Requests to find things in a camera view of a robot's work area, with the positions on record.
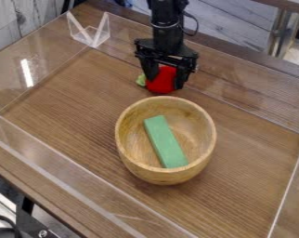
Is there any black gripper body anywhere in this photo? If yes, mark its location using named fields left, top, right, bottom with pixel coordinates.
left=134, top=38, right=199, bottom=73

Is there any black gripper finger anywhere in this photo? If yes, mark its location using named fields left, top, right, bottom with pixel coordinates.
left=174, top=64, right=192, bottom=89
left=140, top=58, right=160, bottom=81

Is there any red plush strawberry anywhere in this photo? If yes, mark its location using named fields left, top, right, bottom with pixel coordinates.
left=136, top=66, right=176, bottom=94

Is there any wooden bowl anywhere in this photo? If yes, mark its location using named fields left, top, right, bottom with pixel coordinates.
left=115, top=96, right=218, bottom=185

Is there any green rectangular block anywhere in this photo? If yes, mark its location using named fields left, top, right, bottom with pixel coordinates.
left=144, top=115, right=188, bottom=168

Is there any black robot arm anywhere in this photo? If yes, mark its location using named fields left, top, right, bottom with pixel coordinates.
left=135, top=0, right=200, bottom=94

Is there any black table leg clamp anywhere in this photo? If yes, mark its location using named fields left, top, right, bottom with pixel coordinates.
left=16, top=197, right=60, bottom=238

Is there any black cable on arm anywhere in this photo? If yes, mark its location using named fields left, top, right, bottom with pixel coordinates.
left=183, top=11, right=200, bottom=37

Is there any metal stool frame background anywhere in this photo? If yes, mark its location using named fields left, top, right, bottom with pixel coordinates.
left=267, top=9, right=299, bottom=59

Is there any clear acrylic tray wall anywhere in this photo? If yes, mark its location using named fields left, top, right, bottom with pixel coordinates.
left=0, top=113, right=194, bottom=238

